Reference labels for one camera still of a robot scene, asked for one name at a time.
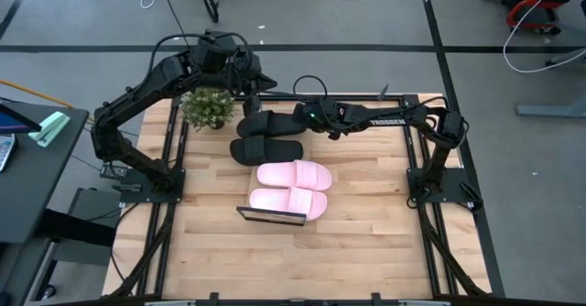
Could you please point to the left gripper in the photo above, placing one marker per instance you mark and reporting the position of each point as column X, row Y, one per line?
column 247, row 74

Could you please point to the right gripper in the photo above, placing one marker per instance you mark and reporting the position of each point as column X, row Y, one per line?
column 320, row 118

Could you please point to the black slide sandal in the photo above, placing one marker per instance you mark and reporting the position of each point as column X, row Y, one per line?
column 265, row 150
column 256, row 123

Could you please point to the pink slide sandal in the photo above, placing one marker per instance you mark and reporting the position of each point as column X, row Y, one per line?
column 274, row 198
column 284, row 174

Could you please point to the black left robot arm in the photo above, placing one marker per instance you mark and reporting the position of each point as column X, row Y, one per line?
column 137, row 90

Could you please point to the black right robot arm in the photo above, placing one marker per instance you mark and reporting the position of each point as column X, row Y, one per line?
column 412, row 120

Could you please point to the green potted plant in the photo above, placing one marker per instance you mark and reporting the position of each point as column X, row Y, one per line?
column 208, row 106

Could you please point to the mint green stapler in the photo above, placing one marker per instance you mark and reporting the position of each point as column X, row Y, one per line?
column 48, row 129

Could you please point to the black side desk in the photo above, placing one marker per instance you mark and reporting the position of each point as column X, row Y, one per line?
column 41, row 182

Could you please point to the tablet with blue screen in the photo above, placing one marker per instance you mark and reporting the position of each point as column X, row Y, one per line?
column 14, row 122

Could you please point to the small white handheld device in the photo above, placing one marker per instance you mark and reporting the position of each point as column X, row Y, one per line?
column 5, row 152

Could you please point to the grey desk foot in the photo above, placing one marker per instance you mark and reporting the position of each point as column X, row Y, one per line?
column 549, row 110

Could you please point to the wooden shelf with black frame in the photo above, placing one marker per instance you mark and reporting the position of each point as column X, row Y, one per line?
column 274, row 216

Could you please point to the black aluminium table frame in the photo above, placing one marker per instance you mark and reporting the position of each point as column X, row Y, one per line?
column 410, row 100

